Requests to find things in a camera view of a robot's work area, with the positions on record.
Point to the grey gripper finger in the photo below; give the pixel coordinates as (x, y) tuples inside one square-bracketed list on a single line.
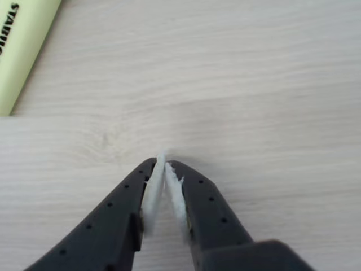
[(107, 220), (214, 226)]

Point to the yellow highlighter pen black cap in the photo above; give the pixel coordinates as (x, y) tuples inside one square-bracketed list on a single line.
[(25, 56)]

